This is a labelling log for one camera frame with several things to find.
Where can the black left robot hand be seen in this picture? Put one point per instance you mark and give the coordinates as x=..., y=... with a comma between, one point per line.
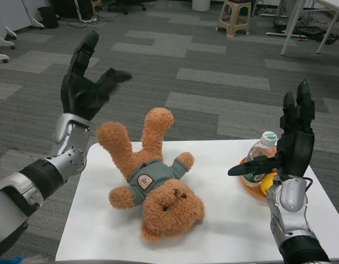
x=78, y=93

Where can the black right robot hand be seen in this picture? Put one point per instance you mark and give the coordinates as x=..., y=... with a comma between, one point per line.
x=296, y=151

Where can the brown plush teddy bear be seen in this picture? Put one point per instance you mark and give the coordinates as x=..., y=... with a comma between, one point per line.
x=169, y=209

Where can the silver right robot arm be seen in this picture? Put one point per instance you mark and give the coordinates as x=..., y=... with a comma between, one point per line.
x=290, y=195

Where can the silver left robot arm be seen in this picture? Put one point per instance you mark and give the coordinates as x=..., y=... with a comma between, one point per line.
x=67, y=159

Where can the clear plastic water bottle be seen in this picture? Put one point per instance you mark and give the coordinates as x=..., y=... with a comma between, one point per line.
x=259, y=151

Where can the yellow lemon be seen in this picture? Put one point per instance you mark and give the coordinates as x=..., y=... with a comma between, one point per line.
x=268, y=182

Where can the orange round plate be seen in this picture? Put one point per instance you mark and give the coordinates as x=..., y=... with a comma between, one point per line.
x=250, y=189

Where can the white power strip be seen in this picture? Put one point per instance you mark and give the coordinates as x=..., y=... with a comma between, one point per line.
x=89, y=19

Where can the white caster foot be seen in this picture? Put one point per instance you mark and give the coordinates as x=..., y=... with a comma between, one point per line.
x=37, y=23
x=0, y=56
x=7, y=43
x=11, y=32

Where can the black waste bin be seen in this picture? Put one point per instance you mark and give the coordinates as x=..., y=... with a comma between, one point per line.
x=48, y=16

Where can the black office chair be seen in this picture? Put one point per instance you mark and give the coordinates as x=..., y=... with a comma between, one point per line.
x=125, y=5

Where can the white desk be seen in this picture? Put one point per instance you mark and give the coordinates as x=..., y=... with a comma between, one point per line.
x=292, y=33

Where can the white cylindrical bin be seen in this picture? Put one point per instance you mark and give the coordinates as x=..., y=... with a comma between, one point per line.
x=201, y=4

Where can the beige plastic stool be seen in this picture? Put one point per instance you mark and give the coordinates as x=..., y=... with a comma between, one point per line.
x=237, y=8

